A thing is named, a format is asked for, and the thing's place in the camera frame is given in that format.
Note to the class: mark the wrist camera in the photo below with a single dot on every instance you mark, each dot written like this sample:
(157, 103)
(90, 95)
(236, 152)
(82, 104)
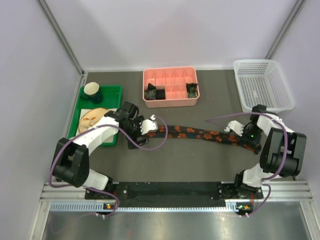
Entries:
(235, 127)
(149, 125)

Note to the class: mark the aluminium frame rail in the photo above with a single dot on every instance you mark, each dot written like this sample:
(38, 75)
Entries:
(60, 35)

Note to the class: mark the green plastic tray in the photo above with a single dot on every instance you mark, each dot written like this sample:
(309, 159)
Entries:
(112, 97)

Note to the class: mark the rolled navy yellow floral tie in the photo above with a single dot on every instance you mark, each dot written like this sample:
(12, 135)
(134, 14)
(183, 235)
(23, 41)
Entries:
(192, 90)

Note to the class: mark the rolled dark floral tie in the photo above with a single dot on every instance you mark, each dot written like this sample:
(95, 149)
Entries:
(150, 93)

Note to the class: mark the grey slotted cable duct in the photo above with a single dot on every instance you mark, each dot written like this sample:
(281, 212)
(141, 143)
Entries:
(103, 207)

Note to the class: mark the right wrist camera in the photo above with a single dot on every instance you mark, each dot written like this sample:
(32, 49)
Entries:
(235, 127)

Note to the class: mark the pink divided organizer box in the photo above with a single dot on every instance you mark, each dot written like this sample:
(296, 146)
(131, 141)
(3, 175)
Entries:
(173, 80)

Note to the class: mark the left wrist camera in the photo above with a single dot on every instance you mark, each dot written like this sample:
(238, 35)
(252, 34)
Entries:
(149, 125)

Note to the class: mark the black orange floral tie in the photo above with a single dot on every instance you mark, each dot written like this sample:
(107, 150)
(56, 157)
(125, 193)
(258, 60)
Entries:
(182, 132)

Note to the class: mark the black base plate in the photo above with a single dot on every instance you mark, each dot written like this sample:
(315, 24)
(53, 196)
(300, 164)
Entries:
(180, 194)

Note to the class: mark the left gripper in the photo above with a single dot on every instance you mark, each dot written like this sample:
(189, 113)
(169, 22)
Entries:
(140, 142)

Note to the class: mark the round painted wooden plate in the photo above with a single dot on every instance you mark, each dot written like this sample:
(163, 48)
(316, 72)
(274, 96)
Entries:
(87, 122)

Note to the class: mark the white perforated plastic basket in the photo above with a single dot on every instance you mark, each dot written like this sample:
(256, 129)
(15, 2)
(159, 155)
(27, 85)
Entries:
(262, 82)

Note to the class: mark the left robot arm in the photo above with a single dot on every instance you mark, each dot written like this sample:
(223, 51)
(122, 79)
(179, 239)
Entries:
(71, 162)

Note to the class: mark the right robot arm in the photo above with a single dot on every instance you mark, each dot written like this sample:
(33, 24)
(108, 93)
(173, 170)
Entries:
(281, 156)

